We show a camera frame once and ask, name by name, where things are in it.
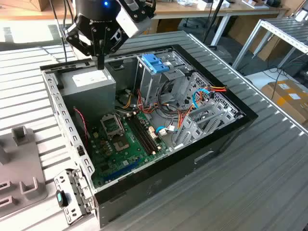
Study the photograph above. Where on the metal slat shelf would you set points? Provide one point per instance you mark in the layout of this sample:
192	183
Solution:
286	25

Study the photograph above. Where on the perforated metal disk bay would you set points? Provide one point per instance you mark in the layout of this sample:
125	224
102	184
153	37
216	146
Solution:
211	120

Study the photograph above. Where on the hinged metal slot bracket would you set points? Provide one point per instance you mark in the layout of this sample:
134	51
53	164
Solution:
68	178

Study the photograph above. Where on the green motherboard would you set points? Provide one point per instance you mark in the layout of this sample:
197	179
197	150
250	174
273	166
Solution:
113	163

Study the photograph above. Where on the CPU socket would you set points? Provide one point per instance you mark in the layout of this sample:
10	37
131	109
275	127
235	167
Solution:
120	145

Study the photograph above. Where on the wooden desk white legs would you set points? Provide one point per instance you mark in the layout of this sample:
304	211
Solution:
240	10

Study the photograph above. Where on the brown cardboard box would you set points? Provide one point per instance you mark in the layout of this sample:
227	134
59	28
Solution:
48	3

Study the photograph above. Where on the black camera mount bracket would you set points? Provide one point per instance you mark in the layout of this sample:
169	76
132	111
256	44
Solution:
137	9

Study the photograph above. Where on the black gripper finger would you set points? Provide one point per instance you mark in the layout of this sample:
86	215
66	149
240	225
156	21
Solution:
115	41
81	38

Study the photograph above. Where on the black tripod stand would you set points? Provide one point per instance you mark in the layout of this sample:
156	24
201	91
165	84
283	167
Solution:
215	15

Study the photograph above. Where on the small black case clip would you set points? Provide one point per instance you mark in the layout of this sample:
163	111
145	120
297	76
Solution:
81	150

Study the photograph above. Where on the black latch blue mark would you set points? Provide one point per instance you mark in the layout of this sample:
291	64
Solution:
63	198

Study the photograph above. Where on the black RAM slot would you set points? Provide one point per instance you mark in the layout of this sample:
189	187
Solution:
144	133
138	136
141	135
147	132

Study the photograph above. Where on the blue plastic drive latch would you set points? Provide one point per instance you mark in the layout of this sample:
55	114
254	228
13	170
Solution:
154	63

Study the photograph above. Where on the brown cardboard sheet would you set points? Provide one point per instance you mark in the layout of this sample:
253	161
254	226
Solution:
240	31

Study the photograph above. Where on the labelled cardboard box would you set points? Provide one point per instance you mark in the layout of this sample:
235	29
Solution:
284	101

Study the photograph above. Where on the metal optical drive cage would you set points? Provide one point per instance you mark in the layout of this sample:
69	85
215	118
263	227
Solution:
149	84

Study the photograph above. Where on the black open PC case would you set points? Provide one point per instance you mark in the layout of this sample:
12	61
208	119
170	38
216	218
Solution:
168	173

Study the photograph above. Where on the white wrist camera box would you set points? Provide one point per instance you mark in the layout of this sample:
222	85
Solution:
130	22

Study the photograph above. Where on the grey parts rack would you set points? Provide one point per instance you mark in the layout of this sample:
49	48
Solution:
21	158

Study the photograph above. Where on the grey power supply unit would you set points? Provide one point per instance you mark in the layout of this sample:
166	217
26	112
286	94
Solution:
91	96

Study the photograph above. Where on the blue expansion slot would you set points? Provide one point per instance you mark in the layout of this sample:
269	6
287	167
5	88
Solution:
122	169

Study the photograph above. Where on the orange cardboard box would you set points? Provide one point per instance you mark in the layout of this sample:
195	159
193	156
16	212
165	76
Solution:
168	25

